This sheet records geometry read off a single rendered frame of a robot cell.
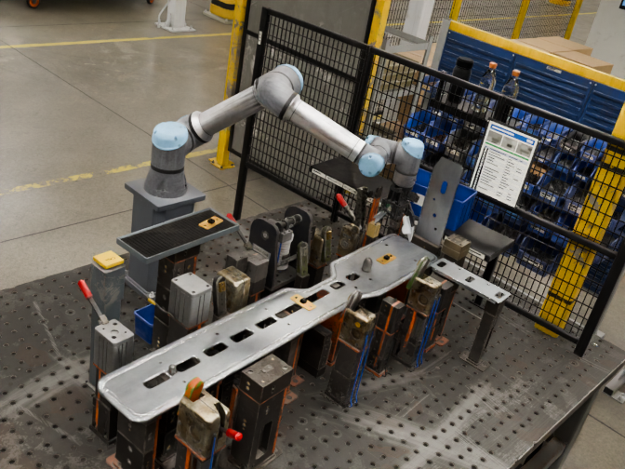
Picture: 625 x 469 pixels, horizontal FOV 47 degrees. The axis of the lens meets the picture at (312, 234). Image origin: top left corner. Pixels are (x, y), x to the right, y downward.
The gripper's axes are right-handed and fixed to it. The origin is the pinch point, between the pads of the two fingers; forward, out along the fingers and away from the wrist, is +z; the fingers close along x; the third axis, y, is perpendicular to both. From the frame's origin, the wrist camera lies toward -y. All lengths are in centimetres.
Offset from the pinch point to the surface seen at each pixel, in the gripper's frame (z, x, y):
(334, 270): 10.7, -6.0, 23.1
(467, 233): 8.4, 10.0, -41.5
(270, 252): 1.6, -17.1, 45.5
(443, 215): -1.3, 4.6, -26.7
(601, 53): 38, -138, -638
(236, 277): 3, -14, 63
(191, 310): 5, -12, 83
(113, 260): -5, -32, 95
